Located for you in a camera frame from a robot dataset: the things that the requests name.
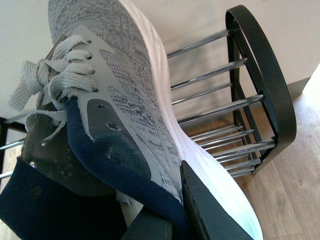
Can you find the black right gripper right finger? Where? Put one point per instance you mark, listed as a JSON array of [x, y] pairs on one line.
[[207, 218]]

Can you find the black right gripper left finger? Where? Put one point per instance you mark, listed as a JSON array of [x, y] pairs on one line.
[[149, 226]]

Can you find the grey knit sneaker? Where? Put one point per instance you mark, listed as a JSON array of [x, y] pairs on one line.
[[104, 138]]

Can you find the black metal shoe rack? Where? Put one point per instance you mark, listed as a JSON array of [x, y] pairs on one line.
[[255, 77]]

